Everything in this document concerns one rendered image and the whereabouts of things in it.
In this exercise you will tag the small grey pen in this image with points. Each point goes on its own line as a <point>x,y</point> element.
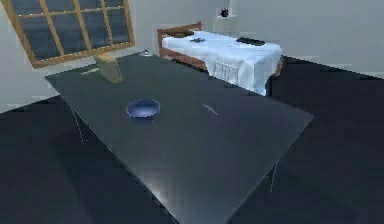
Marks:
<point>210,109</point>

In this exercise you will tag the dark grey table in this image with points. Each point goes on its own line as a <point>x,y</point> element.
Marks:
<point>200,156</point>

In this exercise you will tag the blue bowl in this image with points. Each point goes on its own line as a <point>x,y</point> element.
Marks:
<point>143,109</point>

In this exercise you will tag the wooden bed with white sheet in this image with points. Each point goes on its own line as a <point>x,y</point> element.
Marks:
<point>233,56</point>

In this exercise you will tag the small dark object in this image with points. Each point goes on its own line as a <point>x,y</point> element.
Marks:
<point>197,40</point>

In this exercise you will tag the small grey round object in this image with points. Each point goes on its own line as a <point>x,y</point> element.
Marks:
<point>145,53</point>

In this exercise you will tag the brown pillow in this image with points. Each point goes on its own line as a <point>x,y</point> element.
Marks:
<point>180,33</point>

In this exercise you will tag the flat black rectangular object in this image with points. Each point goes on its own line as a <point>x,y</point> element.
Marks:
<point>250,41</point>

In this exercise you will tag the white nightstand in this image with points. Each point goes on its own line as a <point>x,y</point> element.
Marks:
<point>225,23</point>

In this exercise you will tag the small black round object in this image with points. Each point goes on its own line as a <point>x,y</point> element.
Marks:
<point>224,12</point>

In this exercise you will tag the thin pale stick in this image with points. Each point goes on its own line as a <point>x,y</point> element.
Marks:
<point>90,70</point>

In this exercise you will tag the wooden framed window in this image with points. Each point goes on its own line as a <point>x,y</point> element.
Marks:
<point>71,28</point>

